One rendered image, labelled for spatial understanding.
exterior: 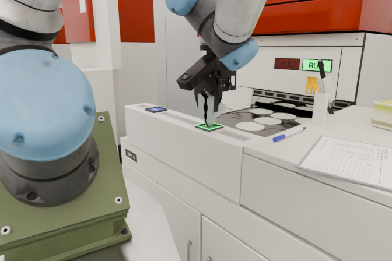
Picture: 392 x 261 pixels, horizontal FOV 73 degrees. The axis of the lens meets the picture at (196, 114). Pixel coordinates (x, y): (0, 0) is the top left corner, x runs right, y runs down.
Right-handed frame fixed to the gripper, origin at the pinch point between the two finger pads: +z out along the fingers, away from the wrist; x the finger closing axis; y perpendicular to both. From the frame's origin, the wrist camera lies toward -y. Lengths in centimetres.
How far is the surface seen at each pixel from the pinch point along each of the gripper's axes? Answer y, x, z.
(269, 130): 27.4, -1.7, 7.5
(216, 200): -3.9, -7.7, 17.9
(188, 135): -3.9, 2.8, 3.3
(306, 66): 58, 3, -12
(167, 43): 208, 312, -25
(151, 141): -3.8, 22.1, 10.4
